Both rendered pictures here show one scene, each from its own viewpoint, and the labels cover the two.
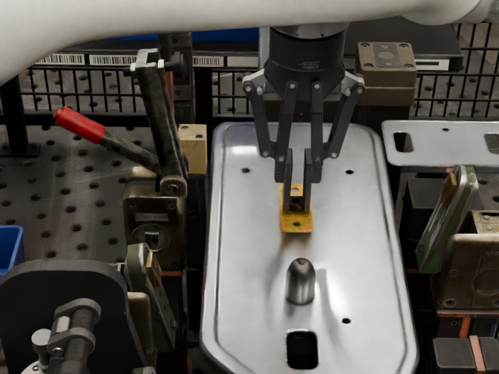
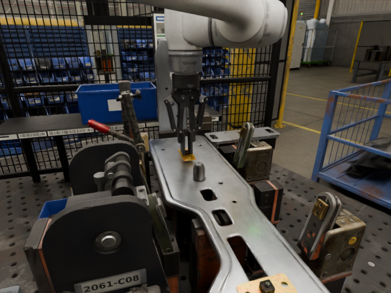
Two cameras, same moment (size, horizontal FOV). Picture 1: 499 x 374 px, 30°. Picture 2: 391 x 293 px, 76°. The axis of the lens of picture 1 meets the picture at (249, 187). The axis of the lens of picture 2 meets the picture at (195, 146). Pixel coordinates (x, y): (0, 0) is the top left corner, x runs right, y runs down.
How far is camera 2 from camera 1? 0.42 m
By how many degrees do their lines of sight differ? 21
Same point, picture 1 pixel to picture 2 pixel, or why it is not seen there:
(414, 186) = (222, 148)
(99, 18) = not seen: outside the picture
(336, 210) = (200, 154)
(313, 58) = (191, 82)
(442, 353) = (260, 187)
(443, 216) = (243, 142)
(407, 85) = (209, 121)
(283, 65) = (180, 88)
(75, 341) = (120, 165)
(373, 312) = (229, 178)
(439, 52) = (214, 115)
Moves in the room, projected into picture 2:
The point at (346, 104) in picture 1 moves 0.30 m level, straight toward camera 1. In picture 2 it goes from (202, 105) to (233, 146)
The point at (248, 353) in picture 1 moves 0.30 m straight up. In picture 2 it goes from (187, 199) to (185, 64)
